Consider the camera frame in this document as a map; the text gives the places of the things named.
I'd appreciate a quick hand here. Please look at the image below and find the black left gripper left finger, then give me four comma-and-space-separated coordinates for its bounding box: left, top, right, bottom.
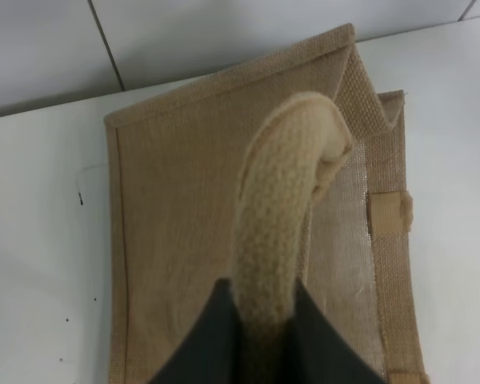
150, 278, 242, 384

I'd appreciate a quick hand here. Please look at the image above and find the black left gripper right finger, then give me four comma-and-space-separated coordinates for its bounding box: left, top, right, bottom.
282, 280, 384, 384

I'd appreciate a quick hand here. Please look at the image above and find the brown linen tote bag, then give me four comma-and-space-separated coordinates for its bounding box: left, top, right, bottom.
105, 24, 429, 383

